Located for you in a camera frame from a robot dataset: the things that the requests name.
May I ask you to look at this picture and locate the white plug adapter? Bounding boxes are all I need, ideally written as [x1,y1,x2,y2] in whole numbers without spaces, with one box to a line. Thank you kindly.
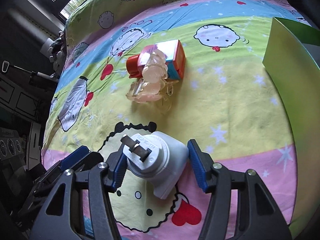
[120,131,189,199]

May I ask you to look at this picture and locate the pink translucent hair claw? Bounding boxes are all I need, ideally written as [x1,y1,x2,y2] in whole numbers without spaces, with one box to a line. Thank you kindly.
[126,62,178,113]

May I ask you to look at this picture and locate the orange cap carton bottle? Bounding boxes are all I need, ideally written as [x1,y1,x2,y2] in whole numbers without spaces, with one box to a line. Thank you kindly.
[126,40,186,80]

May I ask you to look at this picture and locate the colourful cartoon bed sheet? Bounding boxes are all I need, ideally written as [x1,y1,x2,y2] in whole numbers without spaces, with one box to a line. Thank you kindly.
[41,0,314,237]

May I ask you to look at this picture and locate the grey plush toy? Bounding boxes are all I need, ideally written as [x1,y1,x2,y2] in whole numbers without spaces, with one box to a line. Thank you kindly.
[48,30,67,78]

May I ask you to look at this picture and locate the green white open box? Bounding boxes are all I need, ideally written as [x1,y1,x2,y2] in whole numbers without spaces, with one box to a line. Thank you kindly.
[261,16,320,165]

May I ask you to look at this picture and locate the black triple lens camera box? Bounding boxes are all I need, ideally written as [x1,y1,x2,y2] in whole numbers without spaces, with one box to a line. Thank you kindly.
[0,128,24,161]

